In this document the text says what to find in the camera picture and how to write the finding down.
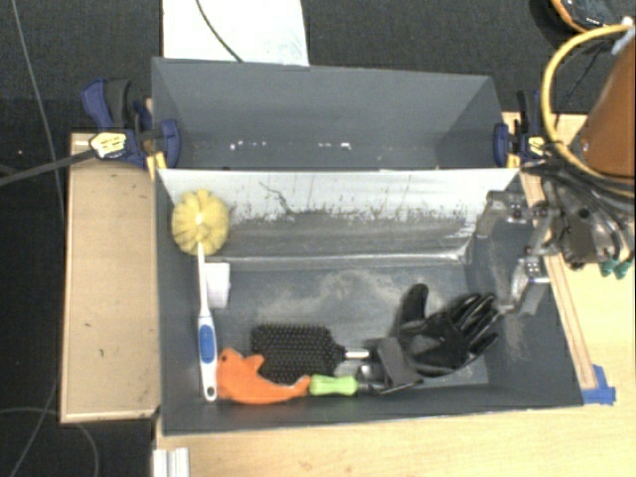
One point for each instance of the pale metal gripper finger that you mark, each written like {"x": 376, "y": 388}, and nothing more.
{"x": 504, "y": 207}
{"x": 527, "y": 286}

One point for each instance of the black glove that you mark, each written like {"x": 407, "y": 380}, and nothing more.
{"x": 439, "y": 333}

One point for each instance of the dark grey block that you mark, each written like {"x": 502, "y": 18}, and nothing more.
{"x": 396, "y": 363}

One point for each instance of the silver metal cylinder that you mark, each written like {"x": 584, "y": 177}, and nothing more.
{"x": 368, "y": 370}

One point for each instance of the grey metal bin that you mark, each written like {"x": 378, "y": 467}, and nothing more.
{"x": 318, "y": 112}

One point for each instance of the black hairbrush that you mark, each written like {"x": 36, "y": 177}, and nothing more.
{"x": 293, "y": 348}

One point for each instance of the small white cup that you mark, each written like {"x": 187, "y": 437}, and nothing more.
{"x": 218, "y": 286}

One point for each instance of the orange toy fish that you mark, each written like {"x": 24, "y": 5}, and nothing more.
{"x": 243, "y": 380}

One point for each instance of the pale wood board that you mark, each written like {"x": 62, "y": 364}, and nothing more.
{"x": 111, "y": 286}

